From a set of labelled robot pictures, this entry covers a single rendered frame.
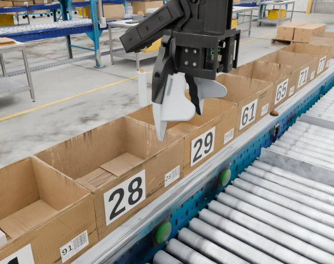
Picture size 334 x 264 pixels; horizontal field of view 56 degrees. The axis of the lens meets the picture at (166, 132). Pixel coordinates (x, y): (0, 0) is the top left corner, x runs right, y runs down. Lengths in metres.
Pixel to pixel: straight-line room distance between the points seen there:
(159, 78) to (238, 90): 1.42
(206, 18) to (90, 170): 0.90
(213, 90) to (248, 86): 1.29
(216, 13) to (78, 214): 0.60
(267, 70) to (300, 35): 6.33
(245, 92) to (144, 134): 0.78
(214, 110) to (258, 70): 0.79
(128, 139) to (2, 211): 0.51
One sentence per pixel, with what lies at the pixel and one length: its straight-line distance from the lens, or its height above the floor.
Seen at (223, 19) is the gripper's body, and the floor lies 1.49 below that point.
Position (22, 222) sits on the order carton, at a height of 0.89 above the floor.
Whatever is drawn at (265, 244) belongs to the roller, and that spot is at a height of 0.75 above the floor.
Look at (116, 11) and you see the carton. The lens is 6.55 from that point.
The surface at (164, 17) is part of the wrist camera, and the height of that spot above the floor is 1.49.
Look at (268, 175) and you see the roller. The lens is 1.47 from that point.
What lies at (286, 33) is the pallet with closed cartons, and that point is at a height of 0.28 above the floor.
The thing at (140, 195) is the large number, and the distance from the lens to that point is 0.98.
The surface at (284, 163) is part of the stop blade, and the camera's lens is 1.54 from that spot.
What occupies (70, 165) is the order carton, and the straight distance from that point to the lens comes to 1.14.
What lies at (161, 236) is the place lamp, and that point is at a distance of 1.02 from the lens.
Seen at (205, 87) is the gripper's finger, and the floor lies 1.38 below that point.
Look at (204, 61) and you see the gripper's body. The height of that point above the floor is 1.44.
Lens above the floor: 1.54
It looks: 26 degrees down
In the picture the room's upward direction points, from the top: straight up
